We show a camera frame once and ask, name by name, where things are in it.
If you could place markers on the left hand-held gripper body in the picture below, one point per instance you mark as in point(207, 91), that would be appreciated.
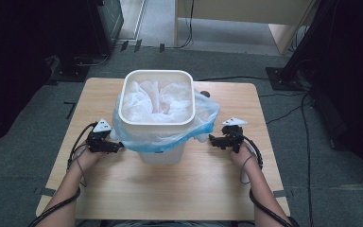
point(97, 140)

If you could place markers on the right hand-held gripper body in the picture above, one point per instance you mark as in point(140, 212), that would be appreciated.
point(233, 138)

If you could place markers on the translucent blue-edged trash bag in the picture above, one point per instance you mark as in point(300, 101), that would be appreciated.
point(208, 113)

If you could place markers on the white trash bin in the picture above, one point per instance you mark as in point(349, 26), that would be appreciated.
point(164, 156)

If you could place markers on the person's right hand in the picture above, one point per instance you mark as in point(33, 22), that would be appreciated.
point(244, 157)

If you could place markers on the person's left hand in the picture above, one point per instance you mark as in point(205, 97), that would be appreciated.
point(85, 160)

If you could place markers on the black round table grommet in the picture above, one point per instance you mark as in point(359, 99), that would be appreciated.
point(205, 93)

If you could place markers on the black flat stand base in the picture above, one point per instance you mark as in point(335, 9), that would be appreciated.
point(72, 71)

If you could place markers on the black stand base with pole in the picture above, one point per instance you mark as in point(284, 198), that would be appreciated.
point(283, 77)

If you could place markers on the dark curtain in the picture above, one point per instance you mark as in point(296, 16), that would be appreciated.
point(12, 63)

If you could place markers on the black cabinet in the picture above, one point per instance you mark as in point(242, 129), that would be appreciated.
point(104, 25)

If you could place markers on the beige wooden desk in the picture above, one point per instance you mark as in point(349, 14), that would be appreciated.
point(249, 11)

